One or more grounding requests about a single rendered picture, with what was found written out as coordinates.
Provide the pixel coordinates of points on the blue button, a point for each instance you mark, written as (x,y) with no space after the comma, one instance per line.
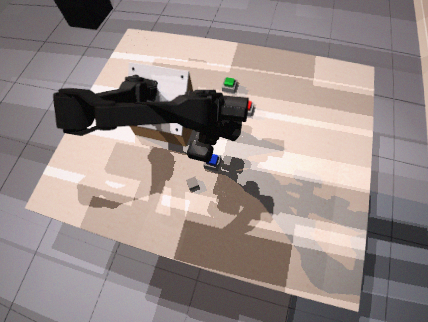
(214,163)

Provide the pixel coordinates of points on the green button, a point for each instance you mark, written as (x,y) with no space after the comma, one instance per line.
(229,85)

